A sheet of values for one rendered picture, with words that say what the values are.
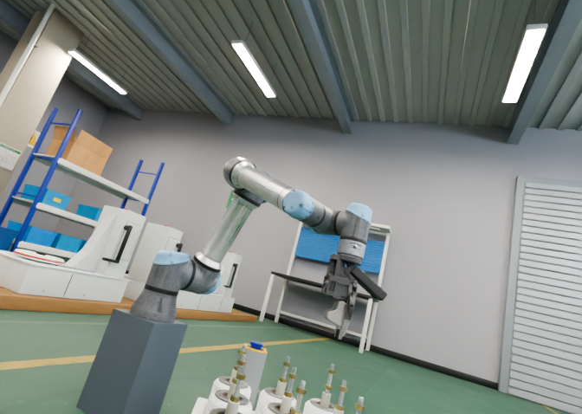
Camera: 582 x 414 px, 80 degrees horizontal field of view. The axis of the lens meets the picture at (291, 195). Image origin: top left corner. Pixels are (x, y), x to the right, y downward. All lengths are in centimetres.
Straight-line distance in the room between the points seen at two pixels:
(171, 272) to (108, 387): 38
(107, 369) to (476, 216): 560
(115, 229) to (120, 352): 198
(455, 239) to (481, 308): 105
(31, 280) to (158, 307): 156
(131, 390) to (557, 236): 576
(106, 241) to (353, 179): 449
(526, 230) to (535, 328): 134
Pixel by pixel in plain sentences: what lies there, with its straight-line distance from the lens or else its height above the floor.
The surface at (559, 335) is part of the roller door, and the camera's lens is 601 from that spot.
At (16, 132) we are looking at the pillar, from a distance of 720.
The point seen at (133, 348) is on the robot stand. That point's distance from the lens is 127.
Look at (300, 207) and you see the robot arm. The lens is 92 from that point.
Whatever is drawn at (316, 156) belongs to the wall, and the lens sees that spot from 687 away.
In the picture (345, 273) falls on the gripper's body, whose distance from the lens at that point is 98.
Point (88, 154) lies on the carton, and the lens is 611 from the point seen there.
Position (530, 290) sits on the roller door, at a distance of 598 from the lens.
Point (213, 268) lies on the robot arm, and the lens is 135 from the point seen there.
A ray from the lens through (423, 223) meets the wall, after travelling 611.
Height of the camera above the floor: 49
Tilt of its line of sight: 15 degrees up
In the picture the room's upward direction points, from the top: 15 degrees clockwise
